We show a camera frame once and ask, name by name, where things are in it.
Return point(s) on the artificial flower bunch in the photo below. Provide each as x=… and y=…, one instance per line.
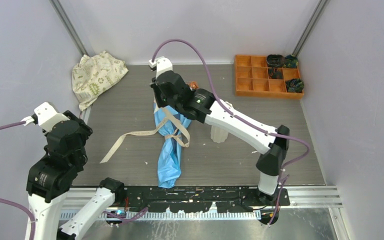
x=193, y=85

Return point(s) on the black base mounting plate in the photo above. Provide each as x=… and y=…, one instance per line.
x=199, y=199

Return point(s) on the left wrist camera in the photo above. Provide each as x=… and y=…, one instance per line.
x=46, y=116

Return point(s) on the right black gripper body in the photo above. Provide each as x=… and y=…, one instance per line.
x=161, y=101

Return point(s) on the cream patterned cloth bag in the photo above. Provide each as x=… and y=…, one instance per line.
x=94, y=75

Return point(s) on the dark rolled fabric bottom-right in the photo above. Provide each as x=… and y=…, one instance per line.
x=295, y=85

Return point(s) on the dark fabric piece middle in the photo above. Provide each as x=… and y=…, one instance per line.
x=275, y=73

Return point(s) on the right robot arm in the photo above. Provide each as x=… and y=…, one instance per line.
x=200, y=105

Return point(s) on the beige printed ribbon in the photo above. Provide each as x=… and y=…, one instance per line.
x=145, y=136

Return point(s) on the blue wrapping paper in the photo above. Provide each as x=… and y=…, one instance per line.
x=173, y=126

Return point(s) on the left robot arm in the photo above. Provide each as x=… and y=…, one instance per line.
x=50, y=179

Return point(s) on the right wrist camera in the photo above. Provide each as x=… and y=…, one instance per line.
x=160, y=65

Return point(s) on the dark rolled fabric top-right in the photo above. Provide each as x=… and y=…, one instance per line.
x=291, y=62

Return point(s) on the white ribbed vase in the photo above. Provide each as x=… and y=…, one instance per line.
x=218, y=135

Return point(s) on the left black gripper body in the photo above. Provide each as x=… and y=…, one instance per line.
x=87, y=130

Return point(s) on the dark rolled fabric top-left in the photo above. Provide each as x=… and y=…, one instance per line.
x=275, y=60

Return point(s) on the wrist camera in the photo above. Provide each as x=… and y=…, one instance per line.
x=160, y=65
x=46, y=116

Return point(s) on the orange compartment tray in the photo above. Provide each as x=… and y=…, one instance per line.
x=251, y=79

